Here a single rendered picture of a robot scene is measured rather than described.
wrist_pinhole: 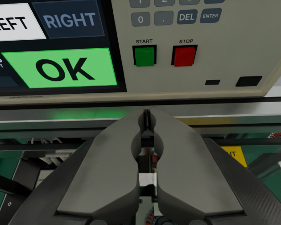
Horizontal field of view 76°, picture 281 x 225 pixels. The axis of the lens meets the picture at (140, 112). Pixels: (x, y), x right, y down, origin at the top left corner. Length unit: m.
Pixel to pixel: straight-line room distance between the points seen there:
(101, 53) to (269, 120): 0.21
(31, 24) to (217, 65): 0.18
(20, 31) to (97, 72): 0.07
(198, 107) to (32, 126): 0.21
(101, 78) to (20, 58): 0.08
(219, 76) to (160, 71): 0.07
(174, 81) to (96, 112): 0.10
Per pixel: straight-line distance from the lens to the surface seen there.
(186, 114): 0.22
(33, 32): 0.19
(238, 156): 0.27
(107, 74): 0.20
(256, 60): 0.22
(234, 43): 0.20
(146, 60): 0.18
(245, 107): 0.25
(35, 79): 0.24
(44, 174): 0.45
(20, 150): 0.34
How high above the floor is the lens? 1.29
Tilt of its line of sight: 55 degrees down
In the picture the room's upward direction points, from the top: 6 degrees counter-clockwise
